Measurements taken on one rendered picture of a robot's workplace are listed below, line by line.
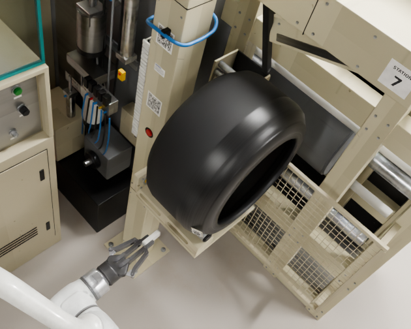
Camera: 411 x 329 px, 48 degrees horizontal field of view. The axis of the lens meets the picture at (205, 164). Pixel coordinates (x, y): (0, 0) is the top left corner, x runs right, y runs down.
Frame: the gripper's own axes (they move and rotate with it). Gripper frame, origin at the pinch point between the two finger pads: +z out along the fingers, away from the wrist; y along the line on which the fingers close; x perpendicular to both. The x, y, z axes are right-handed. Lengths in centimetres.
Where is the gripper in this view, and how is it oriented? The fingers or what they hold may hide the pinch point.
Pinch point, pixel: (151, 238)
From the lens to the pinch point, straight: 159.7
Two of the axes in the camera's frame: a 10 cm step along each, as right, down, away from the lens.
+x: -1.1, 5.3, 8.4
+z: 7.2, -5.5, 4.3
